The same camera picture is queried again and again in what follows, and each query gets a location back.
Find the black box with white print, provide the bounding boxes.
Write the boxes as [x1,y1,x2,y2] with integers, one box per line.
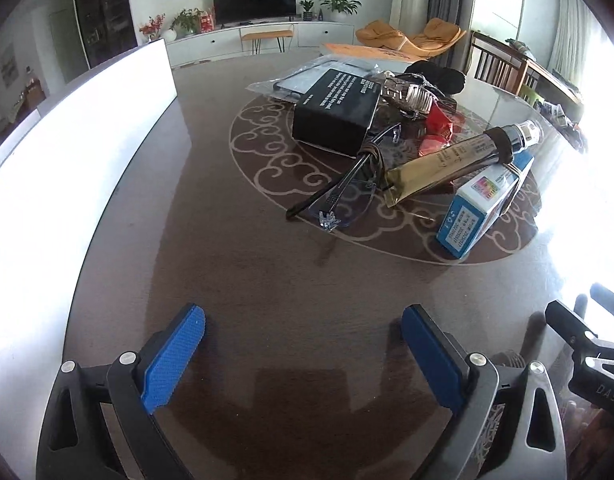
[292,68,383,157]

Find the black television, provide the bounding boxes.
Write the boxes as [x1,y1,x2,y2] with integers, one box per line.
[212,0,297,27]

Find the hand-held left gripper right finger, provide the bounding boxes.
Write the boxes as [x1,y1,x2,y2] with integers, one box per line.
[401,303,568,480]

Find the gold cream tube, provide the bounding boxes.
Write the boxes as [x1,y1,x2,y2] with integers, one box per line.
[384,121,545,208]

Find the dark display cabinet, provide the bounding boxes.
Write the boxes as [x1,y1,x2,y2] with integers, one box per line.
[71,0,139,70]

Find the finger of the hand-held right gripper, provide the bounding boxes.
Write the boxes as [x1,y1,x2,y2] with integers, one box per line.
[589,282,614,312]
[544,300,596,347]

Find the orange paper envelope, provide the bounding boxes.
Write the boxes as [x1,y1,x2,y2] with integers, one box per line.
[319,42,423,64]

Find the red snack packet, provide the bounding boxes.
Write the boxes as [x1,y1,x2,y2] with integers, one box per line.
[418,132,455,158]
[424,102,468,136]

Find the clear hair claw clip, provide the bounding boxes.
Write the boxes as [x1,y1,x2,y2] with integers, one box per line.
[404,84,435,120]

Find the red flowers in white vase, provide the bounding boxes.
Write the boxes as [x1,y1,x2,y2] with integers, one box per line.
[138,14,178,43]

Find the framed wall picture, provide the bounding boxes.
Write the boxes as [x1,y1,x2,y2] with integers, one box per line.
[0,42,21,86]

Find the wooden side table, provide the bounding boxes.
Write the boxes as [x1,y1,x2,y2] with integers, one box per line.
[507,40,585,121]

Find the clear safety glasses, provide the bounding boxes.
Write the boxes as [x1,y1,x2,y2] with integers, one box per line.
[286,122,403,233]

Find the large potted plant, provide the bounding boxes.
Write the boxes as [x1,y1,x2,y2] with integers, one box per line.
[319,0,362,23]

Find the orange lounge chair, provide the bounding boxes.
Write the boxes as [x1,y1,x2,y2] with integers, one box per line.
[355,17,468,60]

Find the bushy potted plant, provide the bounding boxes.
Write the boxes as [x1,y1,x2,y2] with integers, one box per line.
[169,8,203,37]

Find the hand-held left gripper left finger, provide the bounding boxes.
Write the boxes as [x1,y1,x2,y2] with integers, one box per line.
[36,303,207,480]

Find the blue and white carton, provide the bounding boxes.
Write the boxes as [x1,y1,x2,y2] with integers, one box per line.
[435,152,535,261]

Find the clear plastic bag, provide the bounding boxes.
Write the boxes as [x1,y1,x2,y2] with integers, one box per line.
[246,57,339,106]

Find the white sheer curtain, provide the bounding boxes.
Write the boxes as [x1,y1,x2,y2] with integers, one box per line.
[554,0,595,91]

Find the wooden stool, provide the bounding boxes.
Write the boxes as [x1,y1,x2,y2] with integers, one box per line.
[240,29,294,56]

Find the dark wooden chair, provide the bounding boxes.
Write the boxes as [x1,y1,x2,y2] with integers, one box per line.
[466,31,528,93]

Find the white television cabinet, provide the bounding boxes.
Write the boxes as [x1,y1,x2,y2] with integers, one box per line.
[164,21,368,67]

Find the pile of assorted clutter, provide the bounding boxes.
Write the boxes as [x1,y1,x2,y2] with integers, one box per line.
[534,100,588,153]

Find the brown hair tie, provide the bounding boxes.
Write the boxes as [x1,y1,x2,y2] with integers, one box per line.
[359,142,393,191]

